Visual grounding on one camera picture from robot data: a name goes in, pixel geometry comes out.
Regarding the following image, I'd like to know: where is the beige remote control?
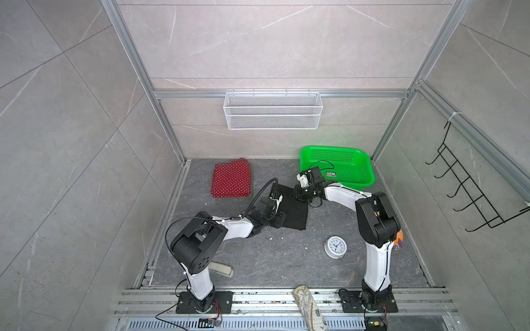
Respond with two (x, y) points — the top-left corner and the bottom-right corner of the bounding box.
(209, 262), (234, 278)

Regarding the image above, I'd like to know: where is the white alarm clock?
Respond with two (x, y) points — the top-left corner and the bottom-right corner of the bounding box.
(324, 236), (347, 259)

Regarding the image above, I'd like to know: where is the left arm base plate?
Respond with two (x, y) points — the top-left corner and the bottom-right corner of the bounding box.
(175, 290), (233, 314)

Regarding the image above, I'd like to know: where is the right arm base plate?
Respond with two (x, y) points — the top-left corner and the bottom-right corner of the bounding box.
(338, 288), (398, 313)

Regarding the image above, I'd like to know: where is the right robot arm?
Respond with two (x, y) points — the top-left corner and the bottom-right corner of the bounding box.
(293, 167), (401, 313)

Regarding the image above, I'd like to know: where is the black skirt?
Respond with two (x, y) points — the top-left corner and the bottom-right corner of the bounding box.
(271, 184), (309, 230)

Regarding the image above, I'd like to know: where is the orange plush toy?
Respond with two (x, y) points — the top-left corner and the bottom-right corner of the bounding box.
(394, 230), (404, 249)

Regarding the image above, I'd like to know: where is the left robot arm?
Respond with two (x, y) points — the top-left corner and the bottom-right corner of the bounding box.
(164, 178), (286, 313)

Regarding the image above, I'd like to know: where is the patterned rolled cloth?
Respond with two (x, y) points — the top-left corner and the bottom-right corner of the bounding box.
(293, 285), (328, 331)

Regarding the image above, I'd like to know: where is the green plastic basket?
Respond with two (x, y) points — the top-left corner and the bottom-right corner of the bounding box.
(300, 146), (375, 190)

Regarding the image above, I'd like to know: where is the black wall hook rack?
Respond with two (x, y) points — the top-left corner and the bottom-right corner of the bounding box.
(425, 121), (529, 233)

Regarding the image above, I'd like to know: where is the white wire wall basket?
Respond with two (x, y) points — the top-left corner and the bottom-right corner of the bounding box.
(223, 92), (324, 130)

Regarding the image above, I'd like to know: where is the red polka dot skirt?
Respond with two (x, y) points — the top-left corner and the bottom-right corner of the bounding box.
(211, 158), (252, 199)

